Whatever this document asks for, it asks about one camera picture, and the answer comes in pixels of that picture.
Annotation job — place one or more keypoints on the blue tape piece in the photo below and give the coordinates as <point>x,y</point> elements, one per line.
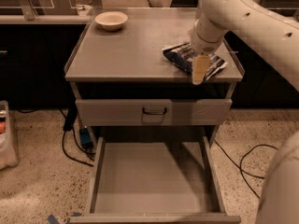
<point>53,220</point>

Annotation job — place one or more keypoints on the blue chip bag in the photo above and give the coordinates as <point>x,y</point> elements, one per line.
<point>182,56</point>

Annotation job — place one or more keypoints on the closed grey upper drawer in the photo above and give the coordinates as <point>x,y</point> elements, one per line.
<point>128,112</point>

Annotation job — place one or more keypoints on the grey drawer cabinet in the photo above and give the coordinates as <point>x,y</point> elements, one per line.
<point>129,63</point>

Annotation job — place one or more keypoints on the black drawer handle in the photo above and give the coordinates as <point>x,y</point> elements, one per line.
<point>153,113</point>

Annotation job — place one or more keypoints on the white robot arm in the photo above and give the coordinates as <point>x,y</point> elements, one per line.
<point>276,39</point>

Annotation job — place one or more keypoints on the clear plastic bin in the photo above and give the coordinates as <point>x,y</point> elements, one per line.
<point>8,138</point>

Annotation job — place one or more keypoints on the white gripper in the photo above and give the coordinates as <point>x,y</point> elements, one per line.
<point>203,47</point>

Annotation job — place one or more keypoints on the open grey lower drawer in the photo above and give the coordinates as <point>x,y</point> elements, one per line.
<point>154,183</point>

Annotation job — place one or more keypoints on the white ceramic bowl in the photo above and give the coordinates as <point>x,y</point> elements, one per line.
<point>112,20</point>

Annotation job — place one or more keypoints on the blue power adapter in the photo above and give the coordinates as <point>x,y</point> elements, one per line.
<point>85,138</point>

